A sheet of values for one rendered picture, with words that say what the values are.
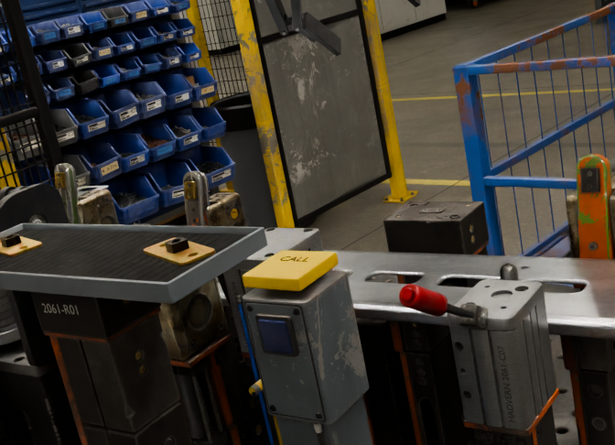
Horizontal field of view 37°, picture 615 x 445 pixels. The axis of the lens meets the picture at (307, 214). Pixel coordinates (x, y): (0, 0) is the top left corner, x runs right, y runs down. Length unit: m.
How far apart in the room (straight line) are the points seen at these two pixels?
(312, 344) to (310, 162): 3.76
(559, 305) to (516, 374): 0.16
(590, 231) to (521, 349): 0.32
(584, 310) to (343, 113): 3.78
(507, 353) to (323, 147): 3.76
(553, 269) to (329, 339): 0.40
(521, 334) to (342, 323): 0.18
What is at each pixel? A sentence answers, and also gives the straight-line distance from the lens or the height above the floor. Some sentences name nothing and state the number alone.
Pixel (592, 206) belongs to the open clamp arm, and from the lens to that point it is 1.14.
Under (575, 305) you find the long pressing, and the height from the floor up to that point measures 1.00.
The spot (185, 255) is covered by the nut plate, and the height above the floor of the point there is 1.16.
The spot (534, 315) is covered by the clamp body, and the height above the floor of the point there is 1.04.
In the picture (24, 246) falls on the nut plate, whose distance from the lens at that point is 1.03.
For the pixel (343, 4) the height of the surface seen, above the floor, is 1.11.
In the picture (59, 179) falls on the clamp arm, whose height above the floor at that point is 1.09.
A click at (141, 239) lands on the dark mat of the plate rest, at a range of 0.94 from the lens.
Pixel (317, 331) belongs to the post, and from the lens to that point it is 0.75.
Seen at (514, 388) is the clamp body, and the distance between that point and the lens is 0.87.
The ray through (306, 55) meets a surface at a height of 0.92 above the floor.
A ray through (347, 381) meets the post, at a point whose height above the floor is 1.05.
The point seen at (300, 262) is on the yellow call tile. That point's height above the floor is 1.16.
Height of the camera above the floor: 1.41
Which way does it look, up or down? 16 degrees down
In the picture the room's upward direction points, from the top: 12 degrees counter-clockwise
